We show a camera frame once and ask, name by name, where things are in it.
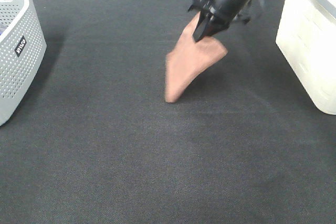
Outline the orange-brown towel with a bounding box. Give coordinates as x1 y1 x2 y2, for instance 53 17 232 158
164 13 228 103

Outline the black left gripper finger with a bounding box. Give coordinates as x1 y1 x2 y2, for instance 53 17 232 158
193 14 211 42

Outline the white storage bin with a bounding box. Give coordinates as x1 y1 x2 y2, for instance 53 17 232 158
276 0 335 115

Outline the black fabric table mat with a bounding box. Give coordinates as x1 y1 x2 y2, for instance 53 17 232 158
1 0 335 223

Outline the blue cloth in basket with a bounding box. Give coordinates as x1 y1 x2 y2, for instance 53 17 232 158
0 24 6 35

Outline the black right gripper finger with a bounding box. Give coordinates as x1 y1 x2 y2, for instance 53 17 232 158
207 20 229 37

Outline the grey perforated laundry basket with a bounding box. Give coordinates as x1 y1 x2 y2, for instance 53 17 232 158
1 0 47 124

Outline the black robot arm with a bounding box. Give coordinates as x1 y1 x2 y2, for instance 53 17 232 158
188 0 265 42

